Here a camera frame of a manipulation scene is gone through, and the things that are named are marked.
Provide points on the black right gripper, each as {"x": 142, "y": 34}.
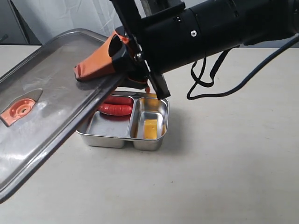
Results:
{"x": 169, "y": 39}

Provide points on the red toy sausage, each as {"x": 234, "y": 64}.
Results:
{"x": 115, "y": 110}

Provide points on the yellow toy cheese wedge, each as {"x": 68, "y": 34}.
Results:
{"x": 150, "y": 129}

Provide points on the dark transparent lunch box lid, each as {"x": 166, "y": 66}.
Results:
{"x": 62, "y": 104}

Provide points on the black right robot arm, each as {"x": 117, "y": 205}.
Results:
{"x": 225, "y": 24}

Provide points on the stainless steel lunch box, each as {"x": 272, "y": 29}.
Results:
{"x": 102, "y": 130}

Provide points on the grey backdrop curtain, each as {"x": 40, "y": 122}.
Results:
{"x": 36, "y": 21}

